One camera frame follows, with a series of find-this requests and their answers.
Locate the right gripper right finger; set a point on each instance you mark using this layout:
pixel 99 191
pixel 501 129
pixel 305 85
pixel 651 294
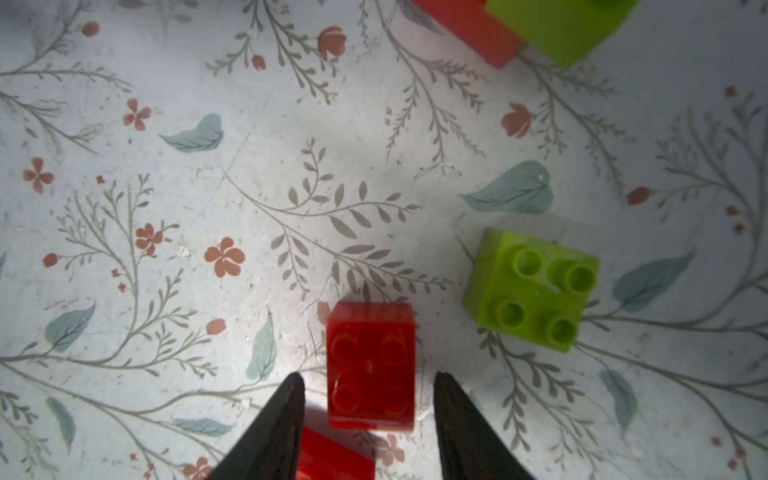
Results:
pixel 468 446

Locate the light green lego brick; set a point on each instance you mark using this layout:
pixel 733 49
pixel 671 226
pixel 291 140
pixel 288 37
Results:
pixel 530 289
pixel 565 31

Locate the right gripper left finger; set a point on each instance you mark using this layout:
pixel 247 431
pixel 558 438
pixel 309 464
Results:
pixel 270 447

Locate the red lego brick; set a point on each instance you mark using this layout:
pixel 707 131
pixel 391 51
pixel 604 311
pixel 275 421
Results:
pixel 474 26
pixel 371 366

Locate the red lego brick rounded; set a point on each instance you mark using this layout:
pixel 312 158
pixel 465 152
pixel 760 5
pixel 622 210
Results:
pixel 321 458

